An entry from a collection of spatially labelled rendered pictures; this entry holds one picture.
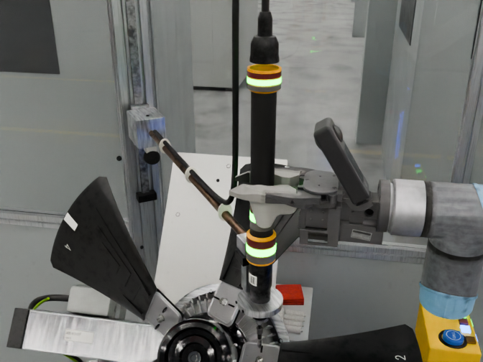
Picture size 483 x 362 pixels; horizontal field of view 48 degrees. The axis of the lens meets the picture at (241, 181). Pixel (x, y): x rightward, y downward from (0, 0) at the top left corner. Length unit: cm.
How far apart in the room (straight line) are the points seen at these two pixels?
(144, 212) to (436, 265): 91
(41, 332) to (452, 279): 76
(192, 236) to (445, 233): 61
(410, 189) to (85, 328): 68
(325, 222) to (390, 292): 98
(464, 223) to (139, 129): 79
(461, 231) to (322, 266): 94
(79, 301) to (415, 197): 71
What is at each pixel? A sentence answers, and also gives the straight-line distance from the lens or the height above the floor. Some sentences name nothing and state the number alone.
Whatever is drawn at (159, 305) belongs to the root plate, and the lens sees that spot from 94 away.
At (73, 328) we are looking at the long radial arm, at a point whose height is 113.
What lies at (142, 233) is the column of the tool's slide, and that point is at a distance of 152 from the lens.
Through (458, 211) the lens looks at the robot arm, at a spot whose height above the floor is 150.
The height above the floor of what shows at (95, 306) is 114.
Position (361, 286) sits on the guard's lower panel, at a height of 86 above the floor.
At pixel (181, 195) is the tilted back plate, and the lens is 121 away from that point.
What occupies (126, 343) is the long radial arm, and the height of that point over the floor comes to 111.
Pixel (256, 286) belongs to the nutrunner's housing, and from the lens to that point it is 81.
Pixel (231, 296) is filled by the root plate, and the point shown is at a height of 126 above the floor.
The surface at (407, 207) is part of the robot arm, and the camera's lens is 72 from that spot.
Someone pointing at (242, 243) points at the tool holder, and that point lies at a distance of 81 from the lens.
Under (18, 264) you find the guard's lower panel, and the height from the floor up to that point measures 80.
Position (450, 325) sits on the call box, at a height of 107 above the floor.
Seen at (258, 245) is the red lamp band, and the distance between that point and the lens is 76.
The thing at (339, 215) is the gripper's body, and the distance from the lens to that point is 72.
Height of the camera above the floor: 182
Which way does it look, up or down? 25 degrees down
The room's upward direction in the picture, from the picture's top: straight up
